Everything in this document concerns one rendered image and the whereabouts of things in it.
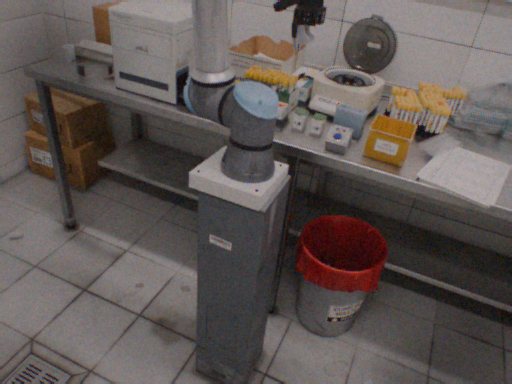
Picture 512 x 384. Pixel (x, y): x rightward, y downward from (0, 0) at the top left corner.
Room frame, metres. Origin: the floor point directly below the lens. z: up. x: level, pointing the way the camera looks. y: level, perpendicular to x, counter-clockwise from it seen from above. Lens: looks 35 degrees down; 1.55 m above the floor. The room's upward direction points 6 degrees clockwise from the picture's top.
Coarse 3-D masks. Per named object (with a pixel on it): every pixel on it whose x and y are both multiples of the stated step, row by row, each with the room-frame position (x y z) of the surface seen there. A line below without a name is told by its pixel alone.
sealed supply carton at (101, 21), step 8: (128, 0) 2.22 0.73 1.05; (96, 8) 2.01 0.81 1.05; (104, 8) 2.01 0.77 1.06; (96, 16) 2.02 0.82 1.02; (104, 16) 1.99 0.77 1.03; (96, 24) 2.02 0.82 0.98; (104, 24) 1.99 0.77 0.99; (96, 32) 2.02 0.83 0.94; (104, 32) 2.00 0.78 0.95; (96, 40) 2.03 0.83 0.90; (104, 40) 2.00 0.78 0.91
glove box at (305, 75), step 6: (300, 72) 1.76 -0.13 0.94; (306, 72) 1.71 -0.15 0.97; (312, 72) 1.71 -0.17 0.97; (318, 72) 1.74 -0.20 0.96; (300, 78) 1.76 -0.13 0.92; (306, 78) 1.74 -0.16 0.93; (312, 78) 1.71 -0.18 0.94; (300, 84) 1.62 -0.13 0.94; (306, 84) 1.63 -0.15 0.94; (312, 84) 1.65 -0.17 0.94; (300, 90) 1.60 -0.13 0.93; (306, 90) 1.59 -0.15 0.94; (300, 96) 1.60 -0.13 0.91; (306, 96) 1.60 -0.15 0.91; (300, 102) 1.59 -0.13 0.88; (306, 102) 1.61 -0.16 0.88
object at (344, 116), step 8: (344, 104) 1.40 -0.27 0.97; (336, 112) 1.37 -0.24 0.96; (344, 112) 1.36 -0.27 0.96; (352, 112) 1.35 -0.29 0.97; (360, 112) 1.35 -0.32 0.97; (336, 120) 1.37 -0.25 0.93; (344, 120) 1.35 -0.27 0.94; (352, 120) 1.34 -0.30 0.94; (360, 120) 1.33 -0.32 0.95; (352, 128) 1.34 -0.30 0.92; (360, 128) 1.33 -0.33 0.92; (352, 136) 1.34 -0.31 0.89; (360, 136) 1.35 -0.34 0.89
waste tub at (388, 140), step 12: (384, 120) 1.34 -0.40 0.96; (396, 120) 1.32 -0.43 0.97; (372, 132) 1.22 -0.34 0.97; (384, 132) 1.21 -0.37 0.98; (396, 132) 1.32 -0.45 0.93; (408, 132) 1.30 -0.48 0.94; (372, 144) 1.22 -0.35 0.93; (384, 144) 1.21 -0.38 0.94; (396, 144) 1.19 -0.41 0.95; (408, 144) 1.18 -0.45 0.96; (372, 156) 1.22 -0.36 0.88; (384, 156) 1.20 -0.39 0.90; (396, 156) 1.19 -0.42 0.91
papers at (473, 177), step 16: (432, 160) 1.23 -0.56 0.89; (448, 160) 1.24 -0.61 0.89; (464, 160) 1.25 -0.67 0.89; (480, 160) 1.26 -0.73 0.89; (432, 176) 1.12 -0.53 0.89; (448, 176) 1.13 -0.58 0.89; (464, 176) 1.15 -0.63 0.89; (480, 176) 1.16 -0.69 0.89; (496, 176) 1.17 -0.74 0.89; (448, 192) 1.06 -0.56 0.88; (464, 192) 1.05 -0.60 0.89; (480, 192) 1.06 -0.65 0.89; (496, 192) 1.07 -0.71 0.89
